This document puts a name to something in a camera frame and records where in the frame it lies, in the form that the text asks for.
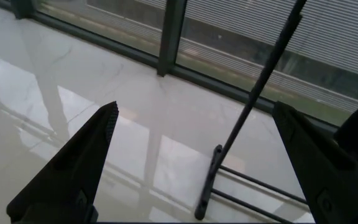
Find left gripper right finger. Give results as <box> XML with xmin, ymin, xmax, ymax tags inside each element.
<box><xmin>271</xmin><ymin>100</ymin><xmax>358</xmax><ymax>224</ymax></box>

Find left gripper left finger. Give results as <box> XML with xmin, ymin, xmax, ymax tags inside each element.
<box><xmin>6</xmin><ymin>100</ymin><xmax>120</xmax><ymax>223</ymax></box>

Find black clothes rack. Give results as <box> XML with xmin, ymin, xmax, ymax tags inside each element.
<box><xmin>194</xmin><ymin>0</ymin><xmax>309</xmax><ymax>223</ymax></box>

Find window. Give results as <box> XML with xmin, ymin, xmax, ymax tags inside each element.
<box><xmin>0</xmin><ymin>0</ymin><xmax>358</xmax><ymax>135</ymax></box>

